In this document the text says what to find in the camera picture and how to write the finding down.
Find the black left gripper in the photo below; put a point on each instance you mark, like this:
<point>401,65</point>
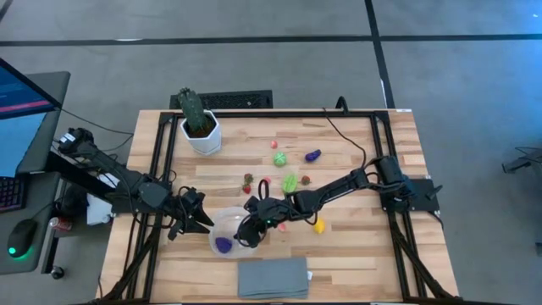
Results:
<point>180,207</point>

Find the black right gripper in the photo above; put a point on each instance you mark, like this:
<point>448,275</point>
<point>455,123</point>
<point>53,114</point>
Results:
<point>279,209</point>

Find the clear plastic container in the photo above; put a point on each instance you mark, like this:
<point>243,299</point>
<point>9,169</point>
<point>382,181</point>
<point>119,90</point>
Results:
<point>220,224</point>

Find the purple toy grape bunch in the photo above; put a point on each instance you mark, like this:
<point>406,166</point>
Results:
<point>223,245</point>

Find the red toy strawberry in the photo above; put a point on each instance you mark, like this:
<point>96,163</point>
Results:
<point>247,182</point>
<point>305,180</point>

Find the green leafy vegetable toy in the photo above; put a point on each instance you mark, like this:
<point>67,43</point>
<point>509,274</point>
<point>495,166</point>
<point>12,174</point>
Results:
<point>289,184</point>

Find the yellow toy lemon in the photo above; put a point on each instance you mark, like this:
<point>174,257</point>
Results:
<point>319,225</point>

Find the round green toy fruit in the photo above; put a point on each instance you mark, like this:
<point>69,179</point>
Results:
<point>279,159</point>

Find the purple toy eggplant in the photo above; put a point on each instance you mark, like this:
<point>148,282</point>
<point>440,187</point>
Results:
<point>312,156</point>

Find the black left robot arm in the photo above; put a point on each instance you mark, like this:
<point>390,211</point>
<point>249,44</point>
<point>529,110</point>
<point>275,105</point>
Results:
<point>139,186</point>

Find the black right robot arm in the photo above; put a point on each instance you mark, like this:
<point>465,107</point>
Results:
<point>339,186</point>

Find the grey folded cloth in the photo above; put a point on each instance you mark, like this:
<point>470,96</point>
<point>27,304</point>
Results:
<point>273,277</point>

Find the white plant pot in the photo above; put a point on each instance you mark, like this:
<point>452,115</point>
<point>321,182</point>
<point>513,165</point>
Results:
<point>207,144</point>

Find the white crumpled cloth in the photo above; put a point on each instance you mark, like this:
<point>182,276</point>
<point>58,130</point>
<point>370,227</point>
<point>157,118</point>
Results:
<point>98,212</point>

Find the green cactus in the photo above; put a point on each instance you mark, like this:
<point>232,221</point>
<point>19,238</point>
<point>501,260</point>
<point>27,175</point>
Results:
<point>192,110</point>

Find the black keyboard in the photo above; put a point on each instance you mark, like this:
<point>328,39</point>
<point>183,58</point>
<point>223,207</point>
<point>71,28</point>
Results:
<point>237,100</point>
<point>10,192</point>

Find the red silver drink can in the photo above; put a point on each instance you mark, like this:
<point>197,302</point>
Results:
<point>61,224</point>

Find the black caster wheel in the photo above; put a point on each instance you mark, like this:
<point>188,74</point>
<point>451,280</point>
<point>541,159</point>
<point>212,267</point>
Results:
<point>58,273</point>

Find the dark grey desk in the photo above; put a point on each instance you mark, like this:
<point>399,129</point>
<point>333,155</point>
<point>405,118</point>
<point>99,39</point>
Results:
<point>42,199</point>

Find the black computer mouse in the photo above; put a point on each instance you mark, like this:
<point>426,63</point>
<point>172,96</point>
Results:
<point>21,237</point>

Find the computer monitor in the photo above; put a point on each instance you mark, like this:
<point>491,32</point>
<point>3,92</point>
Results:
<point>17,140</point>

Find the black stand base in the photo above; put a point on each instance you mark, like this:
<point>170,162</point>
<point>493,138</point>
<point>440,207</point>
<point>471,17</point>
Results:
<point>523,162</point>

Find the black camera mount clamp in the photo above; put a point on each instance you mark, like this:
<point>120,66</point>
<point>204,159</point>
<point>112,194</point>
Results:
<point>341,103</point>

